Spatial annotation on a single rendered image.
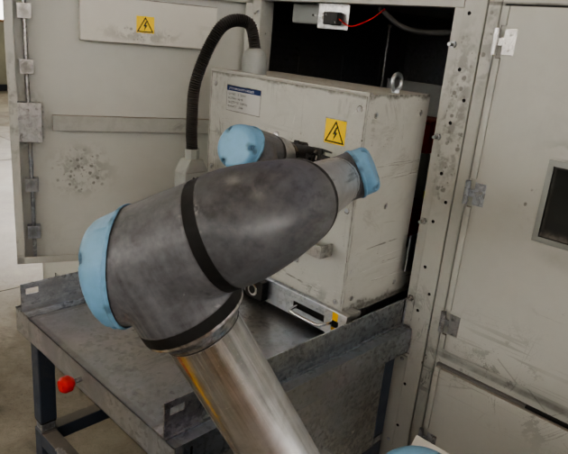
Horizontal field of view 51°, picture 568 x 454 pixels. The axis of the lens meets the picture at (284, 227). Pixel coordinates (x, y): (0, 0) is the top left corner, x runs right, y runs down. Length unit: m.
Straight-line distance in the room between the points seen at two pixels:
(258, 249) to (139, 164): 1.21
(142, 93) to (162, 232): 1.16
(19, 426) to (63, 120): 1.32
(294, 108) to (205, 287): 0.82
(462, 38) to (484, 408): 0.79
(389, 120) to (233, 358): 0.75
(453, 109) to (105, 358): 0.88
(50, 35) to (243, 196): 1.18
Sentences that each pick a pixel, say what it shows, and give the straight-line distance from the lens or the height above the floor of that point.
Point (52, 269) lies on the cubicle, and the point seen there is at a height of 0.34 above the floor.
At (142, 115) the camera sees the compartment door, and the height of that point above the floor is 1.24.
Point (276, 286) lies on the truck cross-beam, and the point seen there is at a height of 0.92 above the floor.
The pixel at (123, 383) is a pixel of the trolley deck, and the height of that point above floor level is 0.85.
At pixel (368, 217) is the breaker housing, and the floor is 1.13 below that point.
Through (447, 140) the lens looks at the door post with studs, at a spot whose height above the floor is 1.30.
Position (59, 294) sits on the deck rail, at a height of 0.87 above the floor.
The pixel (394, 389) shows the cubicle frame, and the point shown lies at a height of 0.67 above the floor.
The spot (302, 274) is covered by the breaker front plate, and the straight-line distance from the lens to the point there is 1.36.
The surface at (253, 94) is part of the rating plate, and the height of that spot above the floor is 1.35.
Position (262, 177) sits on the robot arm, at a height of 1.36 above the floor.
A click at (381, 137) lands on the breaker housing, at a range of 1.24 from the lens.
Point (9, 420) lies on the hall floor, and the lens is 2.59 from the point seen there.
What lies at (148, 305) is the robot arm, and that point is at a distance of 0.57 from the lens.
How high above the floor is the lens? 1.49
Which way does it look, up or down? 18 degrees down
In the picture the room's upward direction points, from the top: 5 degrees clockwise
